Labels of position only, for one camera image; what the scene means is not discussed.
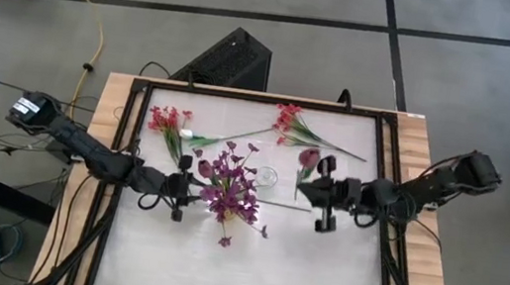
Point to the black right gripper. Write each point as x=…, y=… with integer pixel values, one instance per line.
x=345, y=195

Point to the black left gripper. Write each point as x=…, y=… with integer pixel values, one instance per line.
x=177, y=186

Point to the dark red rose stem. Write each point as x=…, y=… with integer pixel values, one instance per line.
x=309, y=157

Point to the white artificial tulip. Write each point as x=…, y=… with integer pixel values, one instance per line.
x=186, y=134

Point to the red artificial flower bunch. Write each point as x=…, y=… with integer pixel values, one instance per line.
x=286, y=119
x=165, y=122

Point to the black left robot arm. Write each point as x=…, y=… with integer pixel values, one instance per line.
x=84, y=151

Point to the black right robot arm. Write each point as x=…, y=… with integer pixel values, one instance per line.
x=429, y=187

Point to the clear embossed glass vase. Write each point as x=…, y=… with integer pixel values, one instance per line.
x=268, y=178

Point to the purple artificial flower bunch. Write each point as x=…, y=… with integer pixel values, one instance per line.
x=228, y=193

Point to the black computer tower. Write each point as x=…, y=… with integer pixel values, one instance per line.
x=227, y=58

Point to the black table frame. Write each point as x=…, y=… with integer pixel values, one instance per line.
x=266, y=99

